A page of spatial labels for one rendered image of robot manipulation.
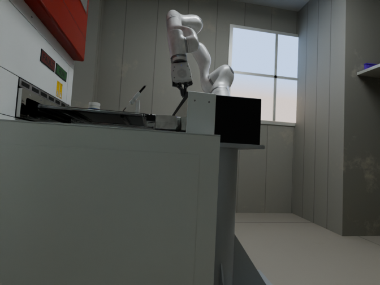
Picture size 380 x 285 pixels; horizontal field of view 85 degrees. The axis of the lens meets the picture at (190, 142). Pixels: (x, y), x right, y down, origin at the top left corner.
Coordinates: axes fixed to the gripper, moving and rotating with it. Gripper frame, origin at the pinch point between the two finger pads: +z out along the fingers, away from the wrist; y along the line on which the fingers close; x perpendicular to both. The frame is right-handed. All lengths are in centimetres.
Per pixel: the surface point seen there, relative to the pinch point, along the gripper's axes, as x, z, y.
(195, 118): -39.7, 18.4, -6.1
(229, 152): -2.6, 33.6, 18.6
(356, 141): 75, 48, 193
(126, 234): -46, 48, -31
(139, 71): 166, -76, -17
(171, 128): -22.1, 18.9, -11.7
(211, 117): -39.7, 18.7, -0.8
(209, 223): -46, 50, -8
